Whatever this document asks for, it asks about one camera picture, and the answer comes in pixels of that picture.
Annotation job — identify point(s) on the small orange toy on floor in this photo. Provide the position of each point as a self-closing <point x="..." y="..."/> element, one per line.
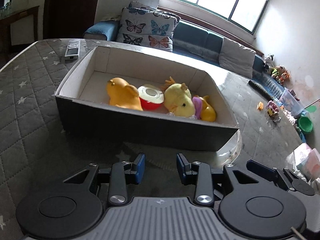
<point x="260" y="106"/>

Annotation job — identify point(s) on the clear plastic storage bin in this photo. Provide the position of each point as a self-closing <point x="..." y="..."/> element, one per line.
<point x="290" y="103"/>

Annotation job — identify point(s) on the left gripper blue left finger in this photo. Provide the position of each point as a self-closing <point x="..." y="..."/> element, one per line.
<point x="138" y="167"/>

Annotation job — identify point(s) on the grey sofa cushion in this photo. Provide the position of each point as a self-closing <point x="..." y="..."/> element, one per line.
<point x="236" y="58"/>

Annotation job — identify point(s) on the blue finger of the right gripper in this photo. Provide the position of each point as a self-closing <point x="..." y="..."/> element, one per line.
<point x="261" y="170"/>

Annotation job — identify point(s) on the grey quilted star mat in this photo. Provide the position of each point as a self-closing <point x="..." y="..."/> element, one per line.
<point x="35" y="150"/>

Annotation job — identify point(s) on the black white cardboard box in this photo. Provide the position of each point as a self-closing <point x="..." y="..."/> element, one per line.
<point x="84" y="109"/>

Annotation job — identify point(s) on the large orange rubber duck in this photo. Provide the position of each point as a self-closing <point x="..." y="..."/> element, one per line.
<point x="122" y="94"/>

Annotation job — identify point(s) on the small yellow rubber duck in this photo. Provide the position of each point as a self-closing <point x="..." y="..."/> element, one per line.
<point x="207" y="112"/>

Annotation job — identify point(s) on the dark wooden sideboard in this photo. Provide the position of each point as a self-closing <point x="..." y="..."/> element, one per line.
<point x="21" y="23"/>

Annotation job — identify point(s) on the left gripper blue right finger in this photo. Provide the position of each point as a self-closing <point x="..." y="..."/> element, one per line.
<point x="183" y="168"/>

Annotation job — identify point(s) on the green plastic basin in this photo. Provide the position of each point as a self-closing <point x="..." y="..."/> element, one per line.
<point x="305" y="124"/>

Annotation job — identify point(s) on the pink toy cluster on floor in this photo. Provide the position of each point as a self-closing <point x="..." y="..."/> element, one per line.
<point x="273" y="111"/>

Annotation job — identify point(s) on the pile of plush toys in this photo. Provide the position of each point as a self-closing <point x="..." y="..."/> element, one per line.
<point x="278" y="73"/>

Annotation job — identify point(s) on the dark wooden door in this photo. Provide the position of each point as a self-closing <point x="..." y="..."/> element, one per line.
<point x="67" y="18"/>

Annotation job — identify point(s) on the clear keychain with purple strap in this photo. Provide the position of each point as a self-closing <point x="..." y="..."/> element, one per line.
<point x="184" y="106"/>

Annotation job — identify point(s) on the yellow plush chick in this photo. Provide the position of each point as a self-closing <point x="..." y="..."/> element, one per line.
<point x="173" y="90"/>

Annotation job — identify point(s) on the pink white plastic bag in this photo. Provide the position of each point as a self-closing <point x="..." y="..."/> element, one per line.
<point x="304" y="162"/>

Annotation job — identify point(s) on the dark blue sofa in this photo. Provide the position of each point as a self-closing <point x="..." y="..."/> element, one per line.
<point x="196" y="42"/>

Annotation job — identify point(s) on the butterfly print pillow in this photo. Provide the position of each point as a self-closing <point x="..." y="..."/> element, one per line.
<point x="145" y="27"/>

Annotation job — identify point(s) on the grey remote control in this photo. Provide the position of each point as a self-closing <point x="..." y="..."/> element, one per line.
<point x="72" y="50"/>

